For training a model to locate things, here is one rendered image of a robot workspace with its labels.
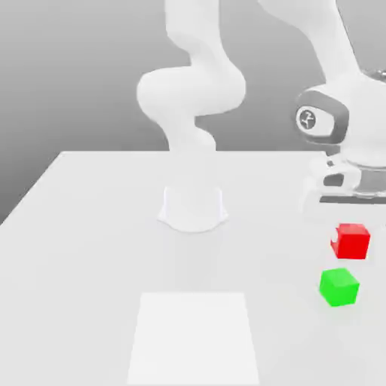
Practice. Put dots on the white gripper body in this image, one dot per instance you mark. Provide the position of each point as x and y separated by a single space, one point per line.
352 211

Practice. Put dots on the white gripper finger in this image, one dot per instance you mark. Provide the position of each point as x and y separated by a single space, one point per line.
333 235

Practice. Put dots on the small red cube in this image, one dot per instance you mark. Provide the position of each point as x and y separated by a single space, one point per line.
353 243

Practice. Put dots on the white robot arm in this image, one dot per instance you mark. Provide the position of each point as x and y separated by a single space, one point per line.
193 90

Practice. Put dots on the small green cube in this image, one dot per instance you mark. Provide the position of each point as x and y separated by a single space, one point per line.
340 287

